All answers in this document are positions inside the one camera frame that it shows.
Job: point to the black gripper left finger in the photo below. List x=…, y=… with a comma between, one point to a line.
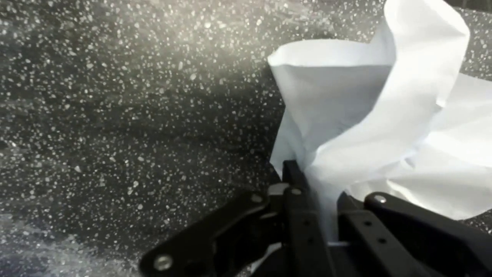
x=279, y=226

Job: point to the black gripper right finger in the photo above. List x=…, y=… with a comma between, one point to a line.
x=391, y=237

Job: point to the white paper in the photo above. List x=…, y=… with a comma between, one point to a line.
x=395, y=114

